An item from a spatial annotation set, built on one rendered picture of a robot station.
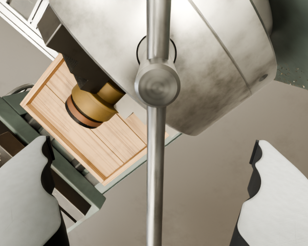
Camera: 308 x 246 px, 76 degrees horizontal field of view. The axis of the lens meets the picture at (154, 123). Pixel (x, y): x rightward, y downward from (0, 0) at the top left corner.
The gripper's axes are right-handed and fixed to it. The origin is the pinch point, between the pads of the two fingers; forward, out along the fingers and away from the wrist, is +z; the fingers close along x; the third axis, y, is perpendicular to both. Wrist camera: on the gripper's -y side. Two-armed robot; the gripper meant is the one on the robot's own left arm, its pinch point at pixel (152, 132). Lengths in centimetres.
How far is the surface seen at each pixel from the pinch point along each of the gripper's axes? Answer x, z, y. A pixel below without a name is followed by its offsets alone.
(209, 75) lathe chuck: 5.1, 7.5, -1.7
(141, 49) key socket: -1.2, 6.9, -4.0
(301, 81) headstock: 20.3, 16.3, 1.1
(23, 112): -44, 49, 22
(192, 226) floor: 36, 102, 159
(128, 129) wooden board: -7.6, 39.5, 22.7
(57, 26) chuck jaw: -10.0, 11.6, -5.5
